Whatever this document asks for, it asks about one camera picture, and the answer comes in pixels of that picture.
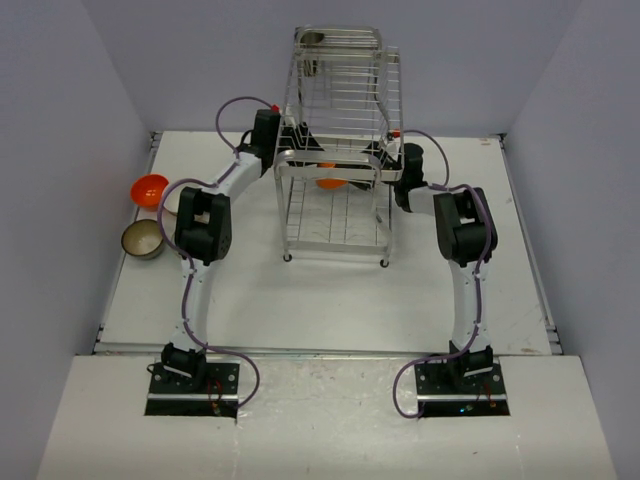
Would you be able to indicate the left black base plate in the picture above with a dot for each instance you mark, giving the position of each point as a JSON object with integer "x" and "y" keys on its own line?
{"x": 215, "y": 394}

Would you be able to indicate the cream beige bowl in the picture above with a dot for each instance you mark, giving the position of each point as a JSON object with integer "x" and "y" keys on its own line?
{"x": 171, "y": 203}

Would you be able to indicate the metal utensil cup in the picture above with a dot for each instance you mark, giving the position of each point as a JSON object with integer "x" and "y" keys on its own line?
{"x": 309, "y": 43}

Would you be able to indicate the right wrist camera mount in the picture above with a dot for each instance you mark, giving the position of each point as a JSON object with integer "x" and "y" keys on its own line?
{"x": 393, "y": 135}

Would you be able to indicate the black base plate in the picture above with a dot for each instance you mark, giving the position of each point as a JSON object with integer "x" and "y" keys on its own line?
{"x": 442, "y": 393}
{"x": 215, "y": 394}

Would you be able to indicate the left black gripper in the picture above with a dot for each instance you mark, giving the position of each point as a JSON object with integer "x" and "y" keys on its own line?
{"x": 308, "y": 142}

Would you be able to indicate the metal two-tier dish rack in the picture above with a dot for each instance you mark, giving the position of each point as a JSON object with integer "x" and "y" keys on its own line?
{"x": 338, "y": 200}

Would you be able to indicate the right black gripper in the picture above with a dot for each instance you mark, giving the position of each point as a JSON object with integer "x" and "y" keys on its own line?
{"x": 376, "y": 152}

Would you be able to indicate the orange bowl on table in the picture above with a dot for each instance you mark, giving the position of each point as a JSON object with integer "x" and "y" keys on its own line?
{"x": 146, "y": 192}

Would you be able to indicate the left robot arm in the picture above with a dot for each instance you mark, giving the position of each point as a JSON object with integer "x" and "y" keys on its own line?
{"x": 203, "y": 233}

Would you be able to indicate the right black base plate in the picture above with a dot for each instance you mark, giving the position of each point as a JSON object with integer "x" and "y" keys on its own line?
{"x": 442, "y": 393}

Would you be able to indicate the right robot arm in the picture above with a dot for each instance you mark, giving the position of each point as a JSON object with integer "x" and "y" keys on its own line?
{"x": 466, "y": 239}

